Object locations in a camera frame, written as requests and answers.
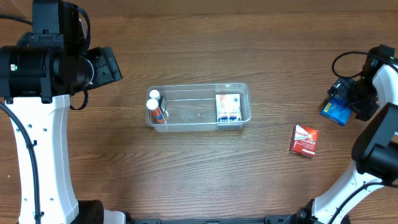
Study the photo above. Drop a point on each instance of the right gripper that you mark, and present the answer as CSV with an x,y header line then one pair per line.
x,y
344,92

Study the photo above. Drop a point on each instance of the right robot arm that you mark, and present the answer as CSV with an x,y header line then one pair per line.
x,y
374,153

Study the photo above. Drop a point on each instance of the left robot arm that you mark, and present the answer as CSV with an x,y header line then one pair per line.
x,y
39,75

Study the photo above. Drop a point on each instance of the red Panadol box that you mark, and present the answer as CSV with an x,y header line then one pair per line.
x,y
304,141

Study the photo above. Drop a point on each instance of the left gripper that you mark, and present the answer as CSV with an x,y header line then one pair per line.
x,y
104,69

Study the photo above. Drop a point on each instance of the orange tube white cap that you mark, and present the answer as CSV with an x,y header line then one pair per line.
x,y
153,106

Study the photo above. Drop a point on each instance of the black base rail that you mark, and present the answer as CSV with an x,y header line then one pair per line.
x,y
269,219

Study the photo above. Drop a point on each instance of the white blue plaster box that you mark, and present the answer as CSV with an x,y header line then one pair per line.
x,y
228,108

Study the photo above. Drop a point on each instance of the dark bottle white cap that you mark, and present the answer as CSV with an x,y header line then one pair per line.
x,y
155,94

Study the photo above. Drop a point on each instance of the clear plastic container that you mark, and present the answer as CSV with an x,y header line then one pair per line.
x,y
193,107

